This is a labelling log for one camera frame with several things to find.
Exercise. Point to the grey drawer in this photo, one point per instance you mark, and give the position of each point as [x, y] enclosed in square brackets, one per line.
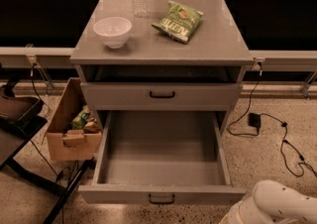
[161, 96]
[161, 157]

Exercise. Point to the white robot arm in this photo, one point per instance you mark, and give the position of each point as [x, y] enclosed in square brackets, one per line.
[273, 203]

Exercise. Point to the grey drawer cabinet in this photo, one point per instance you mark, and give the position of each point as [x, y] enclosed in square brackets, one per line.
[215, 53]

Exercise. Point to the grey top drawer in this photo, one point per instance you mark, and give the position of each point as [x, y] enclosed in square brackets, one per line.
[161, 96]

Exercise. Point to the green chip bag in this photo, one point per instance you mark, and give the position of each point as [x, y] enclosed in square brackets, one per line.
[180, 22]

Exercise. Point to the white ceramic bowl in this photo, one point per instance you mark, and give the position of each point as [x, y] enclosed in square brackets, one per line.
[113, 32]

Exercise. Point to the green snack bag in box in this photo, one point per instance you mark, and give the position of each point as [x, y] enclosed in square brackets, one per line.
[81, 119]

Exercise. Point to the cardboard box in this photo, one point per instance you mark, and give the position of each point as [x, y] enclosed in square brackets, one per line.
[65, 142]

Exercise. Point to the black power adapter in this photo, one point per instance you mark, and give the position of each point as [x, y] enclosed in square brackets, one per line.
[254, 120]

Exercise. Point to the black table stand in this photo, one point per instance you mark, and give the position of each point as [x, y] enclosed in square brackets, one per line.
[11, 145]

